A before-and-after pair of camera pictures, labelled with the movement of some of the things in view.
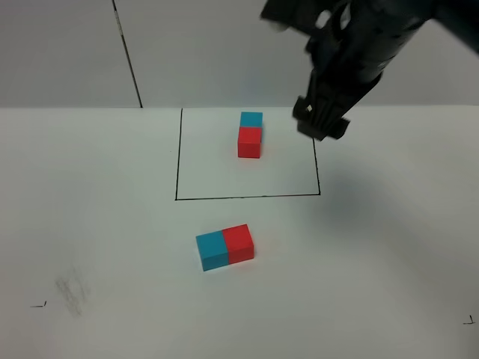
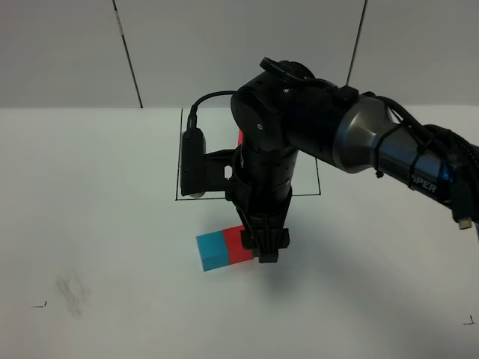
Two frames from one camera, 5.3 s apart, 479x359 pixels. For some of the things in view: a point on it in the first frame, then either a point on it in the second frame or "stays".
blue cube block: [212, 250] stays
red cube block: [239, 244] stays
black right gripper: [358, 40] → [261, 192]
